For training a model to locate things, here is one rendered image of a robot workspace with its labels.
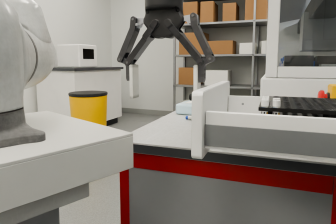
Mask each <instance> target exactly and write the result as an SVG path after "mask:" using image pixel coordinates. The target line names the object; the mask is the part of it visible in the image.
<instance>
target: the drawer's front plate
mask: <svg viewBox="0 0 336 224"><path fill-rule="evenodd" d="M229 95H230V81H220V82H217V83H214V84H212V85H209V86H206V87H203V88H200V89H197V90H194V91H193V92H192V97H191V157H192V158H193V159H201V160H202V159H203V158H204V156H205V155H206V154H207V152H208V151H209V150H210V148H205V124H206V111H218V112H228V96H229Z"/></svg>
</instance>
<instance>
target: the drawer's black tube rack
mask: <svg viewBox="0 0 336 224"><path fill-rule="evenodd" d="M273 98H280V101H281V102H280V108H273ZM270 101H271V106H269V107H270V111H268V114H270V115H272V114H273V112H279V115H287V116H304V117H322V118H336V98H317V97H290V96H271V100H270Z"/></svg>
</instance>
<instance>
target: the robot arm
mask: <svg viewBox="0 0 336 224"><path fill-rule="evenodd" d="M185 22H187V24H188V25H189V26H191V28H192V30H193V32H194V34H195V36H196V39H197V41H198V43H199V45H200V47H201V49H202V51H203V53H204V55H205V58H203V56H202V55H201V54H200V53H199V52H198V50H197V49H196V48H195V47H194V45H193V44H192V43H191V42H190V41H189V39H188V38H187V37H186V35H185V34H184V33H183V31H182V30H181V28H182V26H183V25H184V23H185ZM143 24H144V25H145V26H146V28H147V29H146V31H145V32H144V34H143V35H142V38H141V39H140V41H139V42H138V44H137V45H136V46H135V48H134V49H133V46H134V44H135V41H136V39H137V37H138V34H139V32H140V29H141V28H142V27H143ZM174 37H175V38H176V39H178V40H179V42H180V43H181V44H182V45H183V47H184V48H185V49H186V50H187V52H188V53H189V54H190V55H191V57H192V58H193V59H194V60H195V61H196V63H197V64H195V65H194V66H193V91H195V90H198V89H200V88H201V83H204V82H205V80H206V65H207V64H209V63H212V62H214V61H215V60H216V58H215V56H214V54H213V52H212V49H211V47H210V45H209V43H208V41H207V39H206V37H205V35H204V33H203V31H202V28H201V26H200V18H199V15H198V14H196V13H194V12H192V13H191V14H189V15H184V14H183V0H145V17H144V18H138V17H135V16H132V17H131V18H130V27H129V30H128V32H127V35H126V37H125V40H124V42H123V45H122V47H121V50H120V52H119V54H118V57H117V61H118V62H119V63H123V64H125V67H126V80H127V81H129V92H130V98H131V99H134V98H138V97H139V65H138V64H135V63H136V62H137V60H138V59H139V58H140V56H141V55H142V54H143V52H144V51H145V50H146V48H147V47H148V46H149V44H150V43H151V42H152V41H153V40H154V39H164V38H168V39H173V38H174ZM132 49H133V50H132ZM131 51H132V52H131ZM55 62H56V50H55V46H54V44H53V42H52V40H51V37H50V34H49V31H48V28H47V24H46V21H45V18H44V14H43V11H42V8H41V7H40V6H39V5H38V4H37V3H36V2H35V1H34V0H0V148H6V147H11V146H17V145H22V144H30V143H38V142H43V141H45V140H46V133H45V132H44V131H42V130H38V129H35V128H32V127H30V126H29V125H28V124H27V123H26V118H25V111H24V98H23V96H24V90H25V89H28V88H31V87H33V86H35V85H37V84H39V83H40V82H42V81H43V80H44V79H45V78H46V77H47V76H48V75H49V74H50V73H51V71H52V70H53V68H54V65H55Z"/></svg>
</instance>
